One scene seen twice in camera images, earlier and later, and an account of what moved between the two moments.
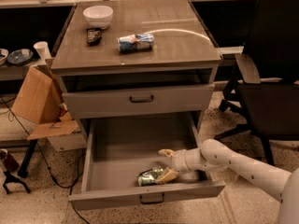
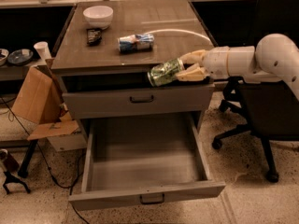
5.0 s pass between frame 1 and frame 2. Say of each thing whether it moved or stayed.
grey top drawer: stayed
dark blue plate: stayed
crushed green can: moved
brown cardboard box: stayed
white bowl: stayed
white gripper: moved
